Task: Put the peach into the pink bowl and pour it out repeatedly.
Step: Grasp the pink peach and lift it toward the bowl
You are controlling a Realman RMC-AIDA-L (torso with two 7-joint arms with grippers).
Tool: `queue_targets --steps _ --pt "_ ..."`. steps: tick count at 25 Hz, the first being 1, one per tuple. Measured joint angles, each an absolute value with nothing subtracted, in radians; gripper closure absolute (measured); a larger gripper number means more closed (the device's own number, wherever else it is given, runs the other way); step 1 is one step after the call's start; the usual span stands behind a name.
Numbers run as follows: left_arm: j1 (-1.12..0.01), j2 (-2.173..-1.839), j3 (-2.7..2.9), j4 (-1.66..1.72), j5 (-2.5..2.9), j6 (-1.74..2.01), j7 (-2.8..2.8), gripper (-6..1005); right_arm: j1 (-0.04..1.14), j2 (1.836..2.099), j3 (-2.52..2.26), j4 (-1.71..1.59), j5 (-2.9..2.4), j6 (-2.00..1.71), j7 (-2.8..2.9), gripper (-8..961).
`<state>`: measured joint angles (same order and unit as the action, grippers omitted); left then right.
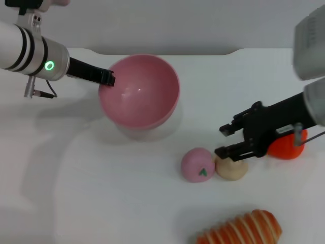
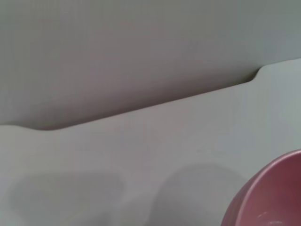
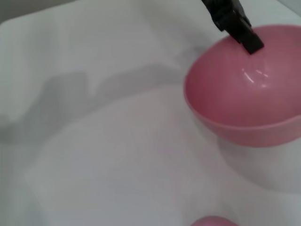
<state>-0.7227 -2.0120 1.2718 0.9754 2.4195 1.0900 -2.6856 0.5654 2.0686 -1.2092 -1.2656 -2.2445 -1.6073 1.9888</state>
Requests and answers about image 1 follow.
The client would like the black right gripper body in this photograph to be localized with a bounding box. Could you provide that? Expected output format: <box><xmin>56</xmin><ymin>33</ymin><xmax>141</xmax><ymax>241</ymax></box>
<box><xmin>242</xmin><ymin>93</ymin><xmax>317</xmax><ymax>159</ymax></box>

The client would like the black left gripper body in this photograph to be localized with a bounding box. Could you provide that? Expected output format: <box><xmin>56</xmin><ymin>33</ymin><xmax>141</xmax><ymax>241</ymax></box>
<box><xmin>66</xmin><ymin>57</ymin><xmax>103</xmax><ymax>84</ymax></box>

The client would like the orange white striped bread toy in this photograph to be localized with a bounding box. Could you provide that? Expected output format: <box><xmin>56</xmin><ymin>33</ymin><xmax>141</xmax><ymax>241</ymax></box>
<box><xmin>197</xmin><ymin>209</ymin><xmax>282</xmax><ymax>244</ymax></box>

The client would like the pink plastic bowl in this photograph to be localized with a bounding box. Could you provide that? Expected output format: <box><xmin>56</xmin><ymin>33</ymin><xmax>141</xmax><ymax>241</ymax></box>
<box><xmin>98</xmin><ymin>53</ymin><xmax>181</xmax><ymax>129</ymax></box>

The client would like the grey right wrist camera block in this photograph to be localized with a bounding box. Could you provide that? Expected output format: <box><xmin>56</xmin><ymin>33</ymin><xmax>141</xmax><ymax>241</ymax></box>
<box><xmin>291</xmin><ymin>5</ymin><xmax>325</xmax><ymax>81</ymax></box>

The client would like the silver camera mount bracket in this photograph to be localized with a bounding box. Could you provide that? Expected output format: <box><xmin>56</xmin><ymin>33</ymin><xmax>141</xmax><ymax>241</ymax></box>
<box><xmin>16</xmin><ymin>12</ymin><xmax>43</xmax><ymax>35</ymax></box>

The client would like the pink peach toy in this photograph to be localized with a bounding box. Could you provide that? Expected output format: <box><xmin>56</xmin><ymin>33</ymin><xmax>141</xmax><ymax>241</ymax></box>
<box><xmin>180</xmin><ymin>147</ymin><xmax>216</xmax><ymax>183</ymax></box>

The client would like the black cable with silver connector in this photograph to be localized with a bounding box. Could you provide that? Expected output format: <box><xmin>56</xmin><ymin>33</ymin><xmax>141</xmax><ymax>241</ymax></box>
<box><xmin>24</xmin><ymin>75</ymin><xmax>58</xmax><ymax>99</ymax></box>
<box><xmin>294</xmin><ymin>123</ymin><xmax>325</xmax><ymax>148</ymax></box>

